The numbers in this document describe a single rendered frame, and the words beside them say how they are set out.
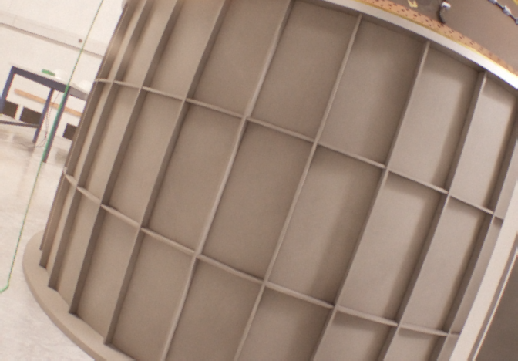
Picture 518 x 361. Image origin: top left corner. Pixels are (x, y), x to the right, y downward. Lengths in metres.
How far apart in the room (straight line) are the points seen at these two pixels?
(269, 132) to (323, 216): 0.26
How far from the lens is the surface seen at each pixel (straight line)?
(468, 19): 1.47
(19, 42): 8.12
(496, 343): 0.25
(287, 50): 1.23
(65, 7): 7.94
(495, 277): 0.43
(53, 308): 1.56
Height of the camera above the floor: 0.66
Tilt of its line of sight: level
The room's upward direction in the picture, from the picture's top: 20 degrees clockwise
